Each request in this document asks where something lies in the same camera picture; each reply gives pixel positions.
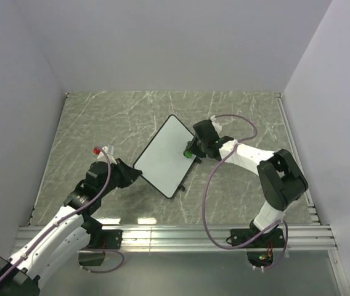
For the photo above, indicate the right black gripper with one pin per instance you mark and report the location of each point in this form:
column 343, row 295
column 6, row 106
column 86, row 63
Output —
column 193, row 140

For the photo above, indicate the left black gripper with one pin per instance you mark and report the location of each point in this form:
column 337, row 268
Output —
column 129, row 174

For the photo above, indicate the green whiteboard eraser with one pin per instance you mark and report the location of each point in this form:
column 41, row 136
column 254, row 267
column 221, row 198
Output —
column 188, row 151

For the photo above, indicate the small black-framed whiteboard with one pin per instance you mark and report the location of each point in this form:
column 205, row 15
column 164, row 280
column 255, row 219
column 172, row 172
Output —
column 163, row 163

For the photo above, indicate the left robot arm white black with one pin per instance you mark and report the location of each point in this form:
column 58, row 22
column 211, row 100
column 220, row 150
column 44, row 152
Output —
column 72, row 228

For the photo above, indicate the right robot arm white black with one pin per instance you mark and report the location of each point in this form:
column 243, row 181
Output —
column 282, row 181

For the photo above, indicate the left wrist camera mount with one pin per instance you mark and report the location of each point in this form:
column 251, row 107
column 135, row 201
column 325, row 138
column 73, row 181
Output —
column 105, row 151

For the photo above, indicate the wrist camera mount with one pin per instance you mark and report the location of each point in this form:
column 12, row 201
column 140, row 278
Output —
column 105, row 151
column 216, row 125

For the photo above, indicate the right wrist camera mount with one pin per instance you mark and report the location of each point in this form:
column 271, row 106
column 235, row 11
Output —
column 216, row 125

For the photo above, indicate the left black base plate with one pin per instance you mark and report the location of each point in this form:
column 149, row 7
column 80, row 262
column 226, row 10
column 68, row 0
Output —
column 107, row 239

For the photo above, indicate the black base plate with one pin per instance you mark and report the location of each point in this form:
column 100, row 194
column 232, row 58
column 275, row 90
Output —
column 107, row 239
column 274, row 238

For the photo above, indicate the aluminium front rail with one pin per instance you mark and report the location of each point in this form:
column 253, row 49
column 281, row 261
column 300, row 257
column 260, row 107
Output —
column 193, row 238

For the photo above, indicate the aluminium rail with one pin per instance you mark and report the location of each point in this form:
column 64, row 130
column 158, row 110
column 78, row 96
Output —
column 193, row 238
column 310, row 203

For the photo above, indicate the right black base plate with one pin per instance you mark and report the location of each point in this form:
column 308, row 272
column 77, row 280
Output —
column 274, row 238

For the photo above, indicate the aluminium right side rail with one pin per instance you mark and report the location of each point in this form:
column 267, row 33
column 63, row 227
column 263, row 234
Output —
column 310, row 203

